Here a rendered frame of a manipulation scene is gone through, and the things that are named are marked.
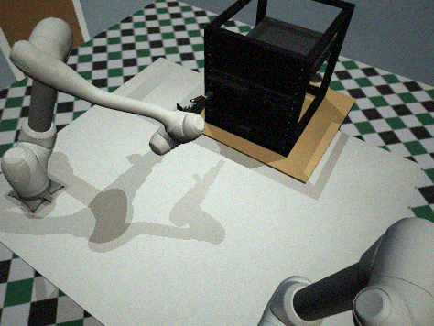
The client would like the black metal rack frame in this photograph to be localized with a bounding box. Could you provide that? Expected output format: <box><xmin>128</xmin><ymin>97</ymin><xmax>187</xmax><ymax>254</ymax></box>
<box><xmin>204</xmin><ymin>0</ymin><xmax>355</xmax><ymax>158</ymax></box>

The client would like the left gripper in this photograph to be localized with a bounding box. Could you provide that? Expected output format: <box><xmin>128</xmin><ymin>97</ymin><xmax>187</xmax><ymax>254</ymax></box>
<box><xmin>182</xmin><ymin>91</ymin><xmax>213</xmax><ymax>114</ymax></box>

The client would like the tan wooden board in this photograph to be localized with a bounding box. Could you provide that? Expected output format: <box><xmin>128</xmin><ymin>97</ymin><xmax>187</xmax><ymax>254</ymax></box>
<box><xmin>200</xmin><ymin>88</ymin><xmax>356</xmax><ymax>184</ymax></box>

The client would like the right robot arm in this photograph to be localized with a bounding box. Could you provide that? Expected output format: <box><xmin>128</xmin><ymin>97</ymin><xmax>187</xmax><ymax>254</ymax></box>
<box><xmin>257</xmin><ymin>217</ymin><xmax>434</xmax><ymax>326</ymax></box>

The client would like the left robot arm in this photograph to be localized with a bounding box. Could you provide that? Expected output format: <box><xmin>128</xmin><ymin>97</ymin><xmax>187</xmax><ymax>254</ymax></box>
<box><xmin>1</xmin><ymin>17</ymin><xmax>205</xmax><ymax>211</ymax></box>

